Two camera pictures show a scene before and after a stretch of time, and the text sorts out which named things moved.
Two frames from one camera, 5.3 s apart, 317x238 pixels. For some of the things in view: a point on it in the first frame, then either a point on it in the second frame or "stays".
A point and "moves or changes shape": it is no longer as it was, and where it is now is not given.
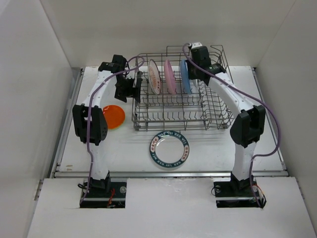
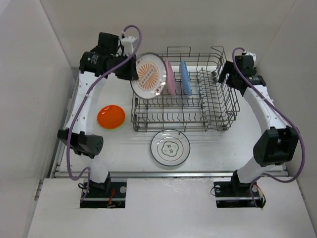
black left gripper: x=123 y=95 to x=132 y=74
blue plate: x=185 y=76 stays
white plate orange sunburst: x=154 y=77 moves or changes shape
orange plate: x=115 y=116 stays
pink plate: x=170 y=79 stays
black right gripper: x=191 y=75 to x=228 y=68
